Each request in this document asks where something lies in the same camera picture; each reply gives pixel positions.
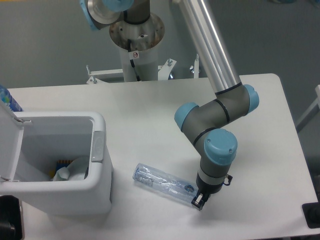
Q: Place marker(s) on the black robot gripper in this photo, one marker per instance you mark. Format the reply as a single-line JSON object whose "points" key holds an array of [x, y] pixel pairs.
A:
{"points": [[207, 186]]}

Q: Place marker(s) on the clear plastic water bottle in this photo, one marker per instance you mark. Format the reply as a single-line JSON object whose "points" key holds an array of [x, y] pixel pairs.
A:
{"points": [[165, 183]]}

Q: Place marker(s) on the white paper tissue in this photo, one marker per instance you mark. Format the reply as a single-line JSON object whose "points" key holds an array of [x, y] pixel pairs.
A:
{"points": [[79, 169]]}

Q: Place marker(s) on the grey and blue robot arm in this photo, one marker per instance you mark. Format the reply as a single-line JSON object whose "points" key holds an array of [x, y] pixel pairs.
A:
{"points": [[202, 125]]}

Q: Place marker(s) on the white plastic trash can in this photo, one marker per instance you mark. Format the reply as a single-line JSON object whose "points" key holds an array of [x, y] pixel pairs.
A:
{"points": [[52, 136]]}

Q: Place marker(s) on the white trash can lid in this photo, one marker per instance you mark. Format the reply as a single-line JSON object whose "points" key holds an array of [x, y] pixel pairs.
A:
{"points": [[11, 136]]}

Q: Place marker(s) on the blue patterned cylinder can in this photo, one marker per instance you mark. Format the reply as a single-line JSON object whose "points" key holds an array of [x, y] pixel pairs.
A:
{"points": [[9, 101]]}

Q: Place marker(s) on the black clamp bottom right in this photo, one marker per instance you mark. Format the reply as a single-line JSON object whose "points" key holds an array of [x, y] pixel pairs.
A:
{"points": [[312, 214]]}

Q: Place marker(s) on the blue and orange snack wrapper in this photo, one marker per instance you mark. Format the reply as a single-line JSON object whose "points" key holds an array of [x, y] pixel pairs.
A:
{"points": [[60, 171]]}

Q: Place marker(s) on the black device bottom left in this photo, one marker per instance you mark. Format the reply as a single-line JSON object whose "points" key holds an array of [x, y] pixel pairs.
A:
{"points": [[11, 227]]}

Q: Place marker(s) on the white bracket with bolt right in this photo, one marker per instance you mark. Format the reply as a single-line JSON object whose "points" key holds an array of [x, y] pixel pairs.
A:
{"points": [[195, 68]]}

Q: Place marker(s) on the white bracket with bolt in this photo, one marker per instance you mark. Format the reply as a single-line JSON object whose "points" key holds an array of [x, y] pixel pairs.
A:
{"points": [[165, 72], [195, 68], [104, 76]]}

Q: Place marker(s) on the white bracket with bolt middle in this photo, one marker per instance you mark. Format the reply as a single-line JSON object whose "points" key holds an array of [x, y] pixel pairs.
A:
{"points": [[165, 72]]}

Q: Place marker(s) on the white metal frame right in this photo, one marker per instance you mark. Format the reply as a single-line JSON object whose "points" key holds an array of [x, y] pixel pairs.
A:
{"points": [[310, 112]]}

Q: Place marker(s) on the white bracket with bolt left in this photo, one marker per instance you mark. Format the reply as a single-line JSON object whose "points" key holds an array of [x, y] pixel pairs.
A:
{"points": [[104, 76]]}

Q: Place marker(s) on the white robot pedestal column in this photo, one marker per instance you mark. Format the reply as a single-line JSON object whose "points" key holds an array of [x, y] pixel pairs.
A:
{"points": [[138, 47]]}

